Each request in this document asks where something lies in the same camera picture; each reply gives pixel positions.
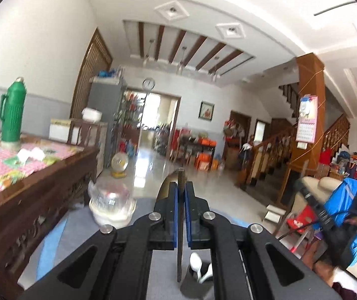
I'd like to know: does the white plastic spoon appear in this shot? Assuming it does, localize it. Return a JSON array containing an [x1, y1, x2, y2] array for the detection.
[[189, 252, 202, 282], [198, 264, 213, 284]]

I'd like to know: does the dark metal utensil holder cup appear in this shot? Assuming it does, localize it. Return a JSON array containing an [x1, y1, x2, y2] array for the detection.
[[180, 265, 214, 299]]

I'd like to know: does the dark chopstick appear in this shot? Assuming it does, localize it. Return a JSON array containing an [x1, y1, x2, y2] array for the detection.
[[176, 168, 186, 283]]

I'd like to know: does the blue jacket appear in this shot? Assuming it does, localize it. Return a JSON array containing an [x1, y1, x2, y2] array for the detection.
[[319, 178, 357, 270]]

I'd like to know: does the red child chair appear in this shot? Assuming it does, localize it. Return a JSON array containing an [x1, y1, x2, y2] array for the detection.
[[286, 205, 316, 253]]

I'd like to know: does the white plastic basin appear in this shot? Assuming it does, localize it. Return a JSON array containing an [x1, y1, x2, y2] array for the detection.
[[89, 200, 136, 229]]

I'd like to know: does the small white step stool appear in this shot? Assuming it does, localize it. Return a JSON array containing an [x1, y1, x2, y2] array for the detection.
[[263, 204, 286, 224]]

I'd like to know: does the clear plastic bag with bowls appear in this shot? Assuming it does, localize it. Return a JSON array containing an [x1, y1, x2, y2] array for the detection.
[[88, 180, 136, 215]]

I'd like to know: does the wooden stair railing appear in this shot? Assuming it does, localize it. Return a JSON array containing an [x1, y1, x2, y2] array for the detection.
[[237, 114, 350, 189]]

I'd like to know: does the carved dark wooden sideboard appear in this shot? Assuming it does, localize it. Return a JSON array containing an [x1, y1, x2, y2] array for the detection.
[[0, 146, 98, 299]]

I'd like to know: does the dark wooden side table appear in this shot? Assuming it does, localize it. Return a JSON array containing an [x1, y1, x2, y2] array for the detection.
[[178, 136, 217, 171]]

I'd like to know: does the framed flower picture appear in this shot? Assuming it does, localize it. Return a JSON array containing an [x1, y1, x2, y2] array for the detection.
[[198, 101, 215, 121]]

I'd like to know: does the grey refrigerator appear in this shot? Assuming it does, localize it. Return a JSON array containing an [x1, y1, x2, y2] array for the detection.
[[88, 76, 127, 168]]

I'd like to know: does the green thermos flask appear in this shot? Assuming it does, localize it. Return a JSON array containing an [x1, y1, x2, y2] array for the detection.
[[0, 77, 27, 143]]

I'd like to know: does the wall calendar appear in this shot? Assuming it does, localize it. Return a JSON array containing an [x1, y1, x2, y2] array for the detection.
[[296, 95, 318, 144]]

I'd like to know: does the round wall clock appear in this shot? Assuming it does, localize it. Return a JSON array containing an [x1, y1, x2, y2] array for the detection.
[[142, 78, 155, 91]]

